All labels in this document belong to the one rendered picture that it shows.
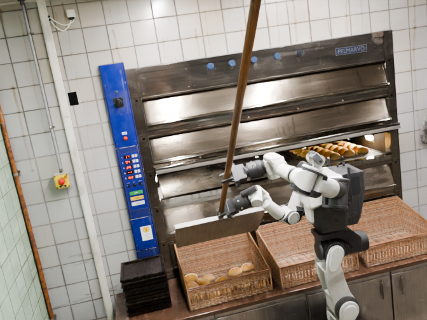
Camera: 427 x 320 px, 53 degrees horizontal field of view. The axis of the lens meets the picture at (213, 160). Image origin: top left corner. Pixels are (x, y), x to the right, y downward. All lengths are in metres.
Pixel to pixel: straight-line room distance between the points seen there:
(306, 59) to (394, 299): 1.75
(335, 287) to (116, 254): 1.51
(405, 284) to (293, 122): 1.34
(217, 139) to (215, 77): 0.43
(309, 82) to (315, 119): 0.27
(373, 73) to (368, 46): 0.21
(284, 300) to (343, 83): 1.58
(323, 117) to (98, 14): 1.71
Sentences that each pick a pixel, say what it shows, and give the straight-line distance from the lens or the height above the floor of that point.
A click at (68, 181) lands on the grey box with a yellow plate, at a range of 2.98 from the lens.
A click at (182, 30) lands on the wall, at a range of 2.99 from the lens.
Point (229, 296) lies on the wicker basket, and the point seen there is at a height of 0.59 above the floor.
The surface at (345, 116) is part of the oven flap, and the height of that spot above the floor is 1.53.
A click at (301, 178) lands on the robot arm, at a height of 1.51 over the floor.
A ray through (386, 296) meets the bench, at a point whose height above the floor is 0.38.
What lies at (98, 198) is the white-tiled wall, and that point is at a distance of 3.06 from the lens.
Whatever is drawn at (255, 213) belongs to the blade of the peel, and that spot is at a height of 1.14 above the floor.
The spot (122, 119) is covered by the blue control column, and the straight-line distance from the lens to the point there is 2.93.
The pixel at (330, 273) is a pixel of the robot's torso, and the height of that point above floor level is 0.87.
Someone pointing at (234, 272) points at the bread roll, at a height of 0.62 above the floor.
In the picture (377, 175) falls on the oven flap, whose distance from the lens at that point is 3.58.
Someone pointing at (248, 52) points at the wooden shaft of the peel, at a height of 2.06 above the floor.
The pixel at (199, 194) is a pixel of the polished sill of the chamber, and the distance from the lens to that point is 3.09.
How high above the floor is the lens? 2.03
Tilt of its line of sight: 12 degrees down
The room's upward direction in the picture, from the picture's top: 9 degrees counter-clockwise
